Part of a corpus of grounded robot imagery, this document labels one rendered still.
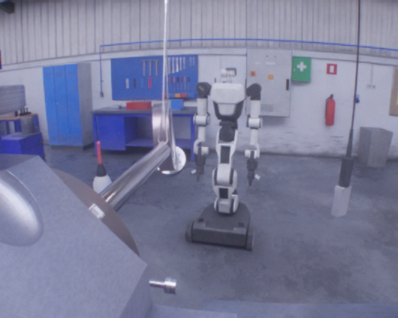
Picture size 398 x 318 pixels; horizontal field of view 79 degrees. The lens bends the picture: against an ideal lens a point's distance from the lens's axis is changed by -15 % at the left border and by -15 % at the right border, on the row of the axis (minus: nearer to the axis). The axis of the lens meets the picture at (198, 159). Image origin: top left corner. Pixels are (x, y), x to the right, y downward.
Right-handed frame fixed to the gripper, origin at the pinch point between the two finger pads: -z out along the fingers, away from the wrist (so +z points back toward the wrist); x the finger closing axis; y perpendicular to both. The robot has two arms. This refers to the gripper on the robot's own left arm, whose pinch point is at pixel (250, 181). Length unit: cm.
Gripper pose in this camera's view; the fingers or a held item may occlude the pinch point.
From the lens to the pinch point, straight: 239.2
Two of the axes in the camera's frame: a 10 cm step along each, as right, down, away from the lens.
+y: 9.7, 0.7, -2.4
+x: -2.5, 0.8, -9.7
